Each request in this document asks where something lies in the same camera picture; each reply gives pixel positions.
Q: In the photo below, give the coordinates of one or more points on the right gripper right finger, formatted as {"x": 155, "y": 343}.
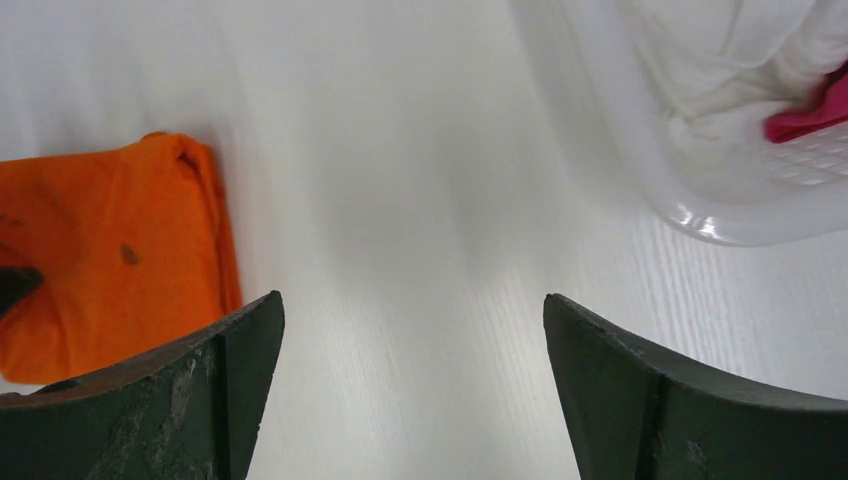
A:
{"x": 637, "y": 410}

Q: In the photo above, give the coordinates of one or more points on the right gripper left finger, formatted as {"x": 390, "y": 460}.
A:
{"x": 189, "y": 409}

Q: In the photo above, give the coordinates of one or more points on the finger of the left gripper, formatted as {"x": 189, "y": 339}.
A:
{"x": 17, "y": 283}

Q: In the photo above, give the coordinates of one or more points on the orange t-shirt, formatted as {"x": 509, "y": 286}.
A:
{"x": 133, "y": 248}

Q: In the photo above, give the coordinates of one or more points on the white plastic basket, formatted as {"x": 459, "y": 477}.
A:
{"x": 601, "y": 105}

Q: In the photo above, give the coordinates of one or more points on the white t-shirt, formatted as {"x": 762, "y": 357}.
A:
{"x": 720, "y": 68}

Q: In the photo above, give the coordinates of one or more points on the magenta t-shirt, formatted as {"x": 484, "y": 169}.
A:
{"x": 825, "y": 107}

